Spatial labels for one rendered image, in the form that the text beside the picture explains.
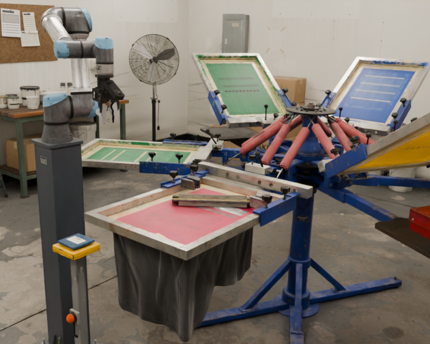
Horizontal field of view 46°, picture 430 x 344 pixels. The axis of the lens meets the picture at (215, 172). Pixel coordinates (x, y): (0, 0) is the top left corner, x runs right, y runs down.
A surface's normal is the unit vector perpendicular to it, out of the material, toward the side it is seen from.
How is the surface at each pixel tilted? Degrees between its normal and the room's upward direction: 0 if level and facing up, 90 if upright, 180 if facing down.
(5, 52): 90
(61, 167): 90
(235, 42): 90
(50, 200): 90
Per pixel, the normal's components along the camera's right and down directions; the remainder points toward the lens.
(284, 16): -0.61, 0.20
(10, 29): 0.78, 0.15
